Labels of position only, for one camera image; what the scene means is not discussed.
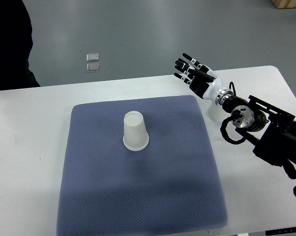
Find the person in dark clothes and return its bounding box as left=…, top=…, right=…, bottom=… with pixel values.
left=0, top=0, right=40, bottom=90

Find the wooden furniture corner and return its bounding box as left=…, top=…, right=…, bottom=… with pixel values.
left=271, top=0, right=296, bottom=9

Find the blue grey fabric mat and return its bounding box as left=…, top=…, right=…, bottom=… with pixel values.
left=57, top=95, right=228, bottom=236

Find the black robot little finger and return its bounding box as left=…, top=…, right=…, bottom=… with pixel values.
left=174, top=73, right=192, bottom=85

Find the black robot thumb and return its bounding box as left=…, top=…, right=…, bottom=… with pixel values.
left=189, top=68, right=215, bottom=81

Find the black coiled robot cable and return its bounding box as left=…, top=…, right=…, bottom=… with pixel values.
left=220, top=115, right=252, bottom=145

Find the white paper cup on mat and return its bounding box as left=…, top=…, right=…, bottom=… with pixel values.
left=123, top=111, right=149, bottom=151

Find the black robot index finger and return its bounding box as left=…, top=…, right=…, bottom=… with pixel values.
left=182, top=53, right=203, bottom=67

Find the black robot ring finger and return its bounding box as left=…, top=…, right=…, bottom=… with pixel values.
left=175, top=63, right=195, bottom=75

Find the black table control panel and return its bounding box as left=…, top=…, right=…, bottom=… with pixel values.
left=265, top=227, right=296, bottom=236

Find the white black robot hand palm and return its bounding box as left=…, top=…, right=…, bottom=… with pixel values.
left=189, top=65, right=226, bottom=100

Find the white paper cup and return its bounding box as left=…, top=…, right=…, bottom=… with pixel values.
left=123, top=111, right=149, bottom=151
left=207, top=102, right=229, bottom=122

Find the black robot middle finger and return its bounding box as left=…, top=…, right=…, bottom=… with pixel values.
left=177, top=59, right=199, bottom=69

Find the upper metal floor plate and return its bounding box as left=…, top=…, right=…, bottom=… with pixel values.
left=86, top=53, right=99, bottom=62

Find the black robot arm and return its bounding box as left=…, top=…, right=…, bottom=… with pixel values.
left=174, top=53, right=296, bottom=179

